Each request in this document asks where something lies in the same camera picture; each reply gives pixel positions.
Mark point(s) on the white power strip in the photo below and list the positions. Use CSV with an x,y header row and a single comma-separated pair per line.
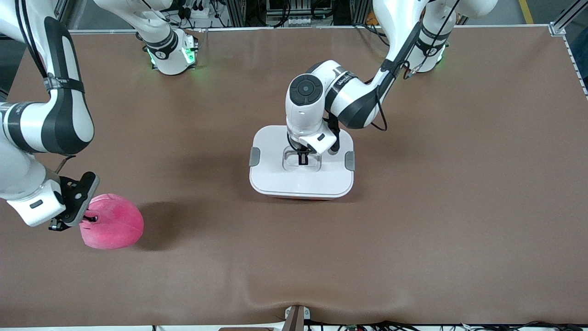
x,y
200,13
298,21

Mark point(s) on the pink round plush toy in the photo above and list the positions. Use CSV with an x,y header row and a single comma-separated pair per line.
x,y
115,225

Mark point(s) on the green board with red light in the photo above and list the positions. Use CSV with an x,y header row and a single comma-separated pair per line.
x,y
352,328

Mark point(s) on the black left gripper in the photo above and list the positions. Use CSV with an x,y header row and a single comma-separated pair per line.
x,y
302,158

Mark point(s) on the brown table mat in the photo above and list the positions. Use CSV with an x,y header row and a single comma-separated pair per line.
x,y
294,253

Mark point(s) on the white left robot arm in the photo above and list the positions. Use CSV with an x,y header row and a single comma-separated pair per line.
x,y
303,115

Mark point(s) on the silver aluminium frame profile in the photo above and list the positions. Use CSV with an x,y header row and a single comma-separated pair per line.
x,y
567,16

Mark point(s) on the white plastic box lid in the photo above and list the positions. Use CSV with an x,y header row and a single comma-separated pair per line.
x,y
275,179

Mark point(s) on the brown post with metal bracket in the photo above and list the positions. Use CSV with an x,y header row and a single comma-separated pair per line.
x,y
296,319

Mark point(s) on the silver aluminium frame post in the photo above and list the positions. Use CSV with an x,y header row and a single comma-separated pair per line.
x,y
236,13
357,13

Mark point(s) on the orange toy pile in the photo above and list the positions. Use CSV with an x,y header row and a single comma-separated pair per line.
x,y
370,18

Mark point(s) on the grey latch clip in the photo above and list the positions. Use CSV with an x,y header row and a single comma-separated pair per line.
x,y
350,161
254,156

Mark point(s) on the clear plastic storage container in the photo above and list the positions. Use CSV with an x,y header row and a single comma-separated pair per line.
x,y
303,198

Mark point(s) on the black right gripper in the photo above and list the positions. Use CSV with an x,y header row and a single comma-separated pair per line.
x,y
56,225

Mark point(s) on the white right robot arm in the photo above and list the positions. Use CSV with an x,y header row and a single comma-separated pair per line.
x,y
46,124

